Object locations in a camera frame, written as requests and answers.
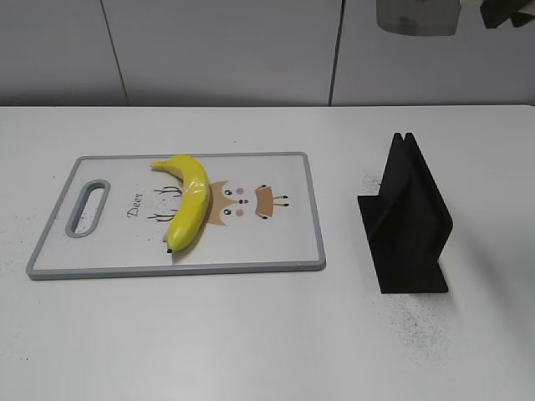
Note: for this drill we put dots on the black knife stand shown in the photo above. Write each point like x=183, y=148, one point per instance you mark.
x=407, y=223

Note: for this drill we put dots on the yellow plastic banana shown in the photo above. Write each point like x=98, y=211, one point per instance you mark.
x=196, y=195

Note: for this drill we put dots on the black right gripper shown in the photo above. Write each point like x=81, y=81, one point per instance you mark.
x=495, y=12

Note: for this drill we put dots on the white grey-rimmed cutting board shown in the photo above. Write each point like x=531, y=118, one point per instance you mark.
x=113, y=212

